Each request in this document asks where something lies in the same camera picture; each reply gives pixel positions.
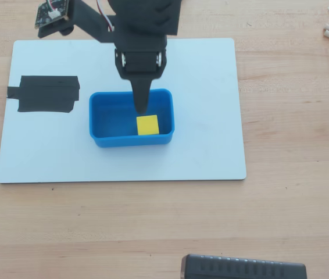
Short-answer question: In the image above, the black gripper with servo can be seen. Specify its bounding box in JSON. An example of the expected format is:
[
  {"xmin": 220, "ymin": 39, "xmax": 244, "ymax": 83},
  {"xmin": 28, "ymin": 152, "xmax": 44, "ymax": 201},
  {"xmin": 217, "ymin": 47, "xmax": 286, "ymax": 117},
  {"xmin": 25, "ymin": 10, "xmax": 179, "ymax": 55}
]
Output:
[{"xmin": 113, "ymin": 37, "xmax": 169, "ymax": 115}]

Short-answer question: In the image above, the yellow cube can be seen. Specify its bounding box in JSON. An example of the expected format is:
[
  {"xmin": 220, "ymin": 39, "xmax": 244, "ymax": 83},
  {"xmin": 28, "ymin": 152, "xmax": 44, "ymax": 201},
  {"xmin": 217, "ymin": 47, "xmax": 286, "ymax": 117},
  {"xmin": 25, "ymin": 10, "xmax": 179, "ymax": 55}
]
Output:
[{"xmin": 136, "ymin": 115, "xmax": 160, "ymax": 137}]

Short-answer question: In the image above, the blue rectangular bin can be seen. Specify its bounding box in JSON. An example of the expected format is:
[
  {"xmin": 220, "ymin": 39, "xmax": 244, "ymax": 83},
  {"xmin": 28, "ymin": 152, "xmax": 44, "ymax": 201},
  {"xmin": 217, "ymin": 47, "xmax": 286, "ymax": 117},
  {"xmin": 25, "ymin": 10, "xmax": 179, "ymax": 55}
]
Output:
[{"xmin": 88, "ymin": 88, "xmax": 176, "ymax": 148}]

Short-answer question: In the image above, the white rectangular board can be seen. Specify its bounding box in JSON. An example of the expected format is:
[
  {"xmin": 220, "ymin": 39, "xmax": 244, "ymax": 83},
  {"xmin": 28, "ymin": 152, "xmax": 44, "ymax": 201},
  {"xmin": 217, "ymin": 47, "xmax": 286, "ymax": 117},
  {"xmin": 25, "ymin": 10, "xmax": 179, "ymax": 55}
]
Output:
[{"xmin": 0, "ymin": 37, "xmax": 248, "ymax": 184}]

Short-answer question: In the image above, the black tape patch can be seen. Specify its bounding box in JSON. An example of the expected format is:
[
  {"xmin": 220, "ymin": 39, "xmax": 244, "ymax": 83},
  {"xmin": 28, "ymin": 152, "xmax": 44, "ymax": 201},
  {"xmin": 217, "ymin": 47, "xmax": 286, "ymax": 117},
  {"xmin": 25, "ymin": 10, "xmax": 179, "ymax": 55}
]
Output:
[{"xmin": 6, "ymin": 75, "xmax": 81, "ymax": 114}]

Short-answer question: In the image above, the black ribbed device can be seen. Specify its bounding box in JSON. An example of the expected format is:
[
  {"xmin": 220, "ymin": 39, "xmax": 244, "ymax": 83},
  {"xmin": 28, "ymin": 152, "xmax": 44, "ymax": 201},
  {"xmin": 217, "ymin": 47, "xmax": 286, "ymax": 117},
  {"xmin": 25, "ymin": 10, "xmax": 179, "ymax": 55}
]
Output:
[{"xmin": 180, "ymin": 253, "xmax": 308, "ymax": 279}]

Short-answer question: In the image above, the white and red cable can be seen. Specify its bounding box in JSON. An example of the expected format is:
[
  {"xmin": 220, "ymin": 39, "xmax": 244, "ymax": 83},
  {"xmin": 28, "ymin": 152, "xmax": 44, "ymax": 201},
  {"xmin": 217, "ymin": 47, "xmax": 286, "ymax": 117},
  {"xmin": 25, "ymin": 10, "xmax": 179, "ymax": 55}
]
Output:
[{"xmin": 95, "ymin": 0, "xmax": 116, "ymax": 33}]

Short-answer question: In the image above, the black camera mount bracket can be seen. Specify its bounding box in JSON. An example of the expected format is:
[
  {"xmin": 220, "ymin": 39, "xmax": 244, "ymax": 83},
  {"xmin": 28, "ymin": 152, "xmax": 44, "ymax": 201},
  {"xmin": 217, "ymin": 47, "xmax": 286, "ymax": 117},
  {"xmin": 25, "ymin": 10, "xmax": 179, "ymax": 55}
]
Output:
[{"xmin": 37, "ymin": 0, "xmax": 117, "ymax": 44}]

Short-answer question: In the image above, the camera circuit board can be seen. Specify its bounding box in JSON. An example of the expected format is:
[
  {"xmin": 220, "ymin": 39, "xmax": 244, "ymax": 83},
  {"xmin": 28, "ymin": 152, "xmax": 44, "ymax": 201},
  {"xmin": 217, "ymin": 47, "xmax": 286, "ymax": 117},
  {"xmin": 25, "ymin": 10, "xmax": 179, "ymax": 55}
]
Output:
[{"xmin": 34, "ymin": 0, "xmax": 71, "ymax": 30}]

